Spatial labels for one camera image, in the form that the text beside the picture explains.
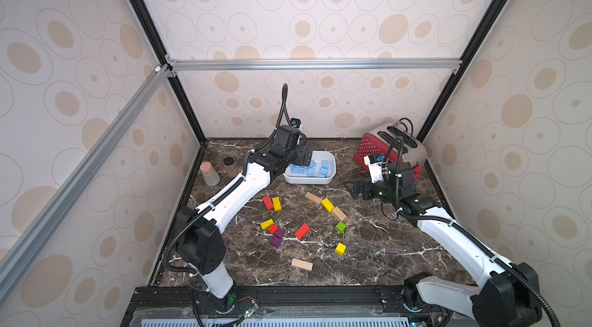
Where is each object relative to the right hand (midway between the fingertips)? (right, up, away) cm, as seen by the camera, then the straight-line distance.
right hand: (364, 178), depth 81 cm
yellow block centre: (-11, -12, +14) cm, 21 cm away
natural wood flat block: (-22, -30, 0) cm, 37 cm away
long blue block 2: (-11, +5, +26) cm, 29 cm away
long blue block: (-24, +2, +25) cm, 35 cm away
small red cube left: (-33, -20, +7) cm, 40 cm away
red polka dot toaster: (+17, +13, +13) cm, 25 cm away
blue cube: (-18, +1, +25) cm, 31 cm away
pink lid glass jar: (-61, 0, +15) cm, 62 cm away
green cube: (-7, -19, +6) cm, 21 cm away
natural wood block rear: (-17, -9, +16) cm, 25 cm away
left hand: (-21, +12, 0) cm, 24 cm away
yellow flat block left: (-32, -12, +15) cm, 37 cm away
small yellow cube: (-8, -26, +2) cm, 27 cm away
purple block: (-31, -23, +5) cm, 39 cm away
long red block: (-22, -21, +8) cm, 31 cm away
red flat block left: (-36, -11, +15) cm, 41 cm away
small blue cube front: (-12, +1, +24) cm, 27 cm away
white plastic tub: (-14, +9, +32) cm, 36 cm away
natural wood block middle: (-7, -15, +11) cm, 19 cm away
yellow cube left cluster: (-36, -18, +9) cm, 41 cm away
